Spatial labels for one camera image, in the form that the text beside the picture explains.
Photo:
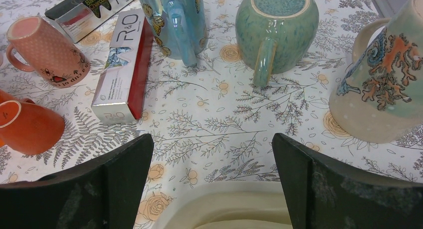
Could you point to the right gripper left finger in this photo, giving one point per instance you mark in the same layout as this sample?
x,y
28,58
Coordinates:
x,y
102,193

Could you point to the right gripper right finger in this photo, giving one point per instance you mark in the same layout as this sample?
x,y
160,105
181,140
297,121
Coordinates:
x,y
324,193

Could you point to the small orange mug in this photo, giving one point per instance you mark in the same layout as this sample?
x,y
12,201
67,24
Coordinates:
x,y
29,128

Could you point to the large orange mug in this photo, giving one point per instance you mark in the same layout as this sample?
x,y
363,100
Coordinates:
x,y
1,98

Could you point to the cream painted mug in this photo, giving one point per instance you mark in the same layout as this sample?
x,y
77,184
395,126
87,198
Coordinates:
x,y
380,99

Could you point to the pink dotted mug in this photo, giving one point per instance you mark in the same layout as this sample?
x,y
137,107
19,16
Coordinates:
x,y
36,46

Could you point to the green glazed mug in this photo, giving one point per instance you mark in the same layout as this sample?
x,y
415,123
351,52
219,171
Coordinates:
x,y
274,35

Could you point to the blue butterfly mug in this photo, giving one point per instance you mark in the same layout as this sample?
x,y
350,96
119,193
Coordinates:
x,y
179,27

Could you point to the white plastic basin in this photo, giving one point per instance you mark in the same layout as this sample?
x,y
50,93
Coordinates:
x,y
228,205

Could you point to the white red toothpaste box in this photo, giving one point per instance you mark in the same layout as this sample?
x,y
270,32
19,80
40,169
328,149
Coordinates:
x,y
119,94

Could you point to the floral tablecloth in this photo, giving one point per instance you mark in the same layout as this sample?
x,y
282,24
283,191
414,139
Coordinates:
x,y
209,123

